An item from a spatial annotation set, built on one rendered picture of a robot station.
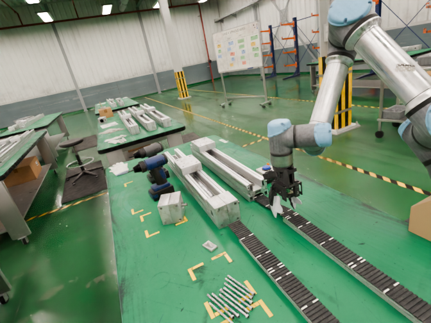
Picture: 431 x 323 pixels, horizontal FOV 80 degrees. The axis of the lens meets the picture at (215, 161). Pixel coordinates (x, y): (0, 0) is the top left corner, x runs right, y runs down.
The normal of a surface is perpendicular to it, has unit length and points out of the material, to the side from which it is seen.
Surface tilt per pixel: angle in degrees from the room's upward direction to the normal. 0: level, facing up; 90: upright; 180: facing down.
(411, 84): 66
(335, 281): 0
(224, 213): 90
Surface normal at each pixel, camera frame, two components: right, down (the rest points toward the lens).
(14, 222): 0.41, 0.27
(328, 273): -0.18, -0.91
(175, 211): 0.04, 0.37
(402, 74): -0.62, 0.00
